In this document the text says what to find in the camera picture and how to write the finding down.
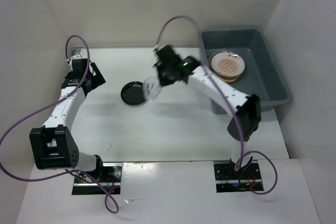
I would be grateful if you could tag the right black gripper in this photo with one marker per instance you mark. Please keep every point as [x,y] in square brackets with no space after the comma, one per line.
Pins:
[163,81]

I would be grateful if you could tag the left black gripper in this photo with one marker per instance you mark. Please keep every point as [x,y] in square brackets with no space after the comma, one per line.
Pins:
[97,80]

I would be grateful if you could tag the clear plastic cup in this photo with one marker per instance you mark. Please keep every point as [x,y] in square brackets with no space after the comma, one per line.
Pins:
[151,88]

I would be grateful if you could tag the orange patterned round plate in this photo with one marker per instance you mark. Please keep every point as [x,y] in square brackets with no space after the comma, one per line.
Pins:
[227,64]

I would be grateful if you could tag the woven bamboo pattern tray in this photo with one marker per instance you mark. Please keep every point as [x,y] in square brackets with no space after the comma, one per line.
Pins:
[228,79]

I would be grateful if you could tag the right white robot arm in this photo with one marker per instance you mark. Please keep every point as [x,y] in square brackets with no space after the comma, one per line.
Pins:
[244,109]

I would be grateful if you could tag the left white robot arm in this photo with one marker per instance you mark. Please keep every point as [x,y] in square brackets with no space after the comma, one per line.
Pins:
[52,144]

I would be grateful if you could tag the grey plastic bin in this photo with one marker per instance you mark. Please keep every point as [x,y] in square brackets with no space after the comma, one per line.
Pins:
[262,75]

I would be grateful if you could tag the black round plate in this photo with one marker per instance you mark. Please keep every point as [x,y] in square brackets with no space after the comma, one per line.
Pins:
[132,94]

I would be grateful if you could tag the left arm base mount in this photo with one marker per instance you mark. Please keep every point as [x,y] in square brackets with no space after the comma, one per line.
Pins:
[109,178]

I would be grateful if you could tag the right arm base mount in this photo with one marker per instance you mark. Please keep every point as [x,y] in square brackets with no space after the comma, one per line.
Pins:
[228,180]

